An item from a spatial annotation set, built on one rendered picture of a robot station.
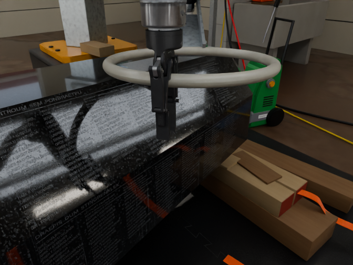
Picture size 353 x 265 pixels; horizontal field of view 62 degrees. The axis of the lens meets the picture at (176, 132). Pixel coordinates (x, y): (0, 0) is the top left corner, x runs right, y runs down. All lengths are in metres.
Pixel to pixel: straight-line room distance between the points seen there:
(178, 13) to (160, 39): 0.06
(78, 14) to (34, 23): 5.61
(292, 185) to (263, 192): 0.17
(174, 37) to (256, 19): 3.27
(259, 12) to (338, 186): 2.44
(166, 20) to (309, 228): 1.23
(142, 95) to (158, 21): 0.52
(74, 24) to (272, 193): 1.47
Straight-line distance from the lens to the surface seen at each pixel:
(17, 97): 0.99
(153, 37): 0.60
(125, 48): 1.92
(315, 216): 1.63
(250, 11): 3.88
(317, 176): 1.95
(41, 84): 1.08
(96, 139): 0.93
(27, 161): 0.88
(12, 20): 7.40
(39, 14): 7.56
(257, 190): 1.56
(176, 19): 0.59
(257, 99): 2.52
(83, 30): 1.95
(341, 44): 5.82
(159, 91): 0.59
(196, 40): 1.19
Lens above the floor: 1.19
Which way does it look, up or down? 29 degrees down
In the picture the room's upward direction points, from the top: straight up
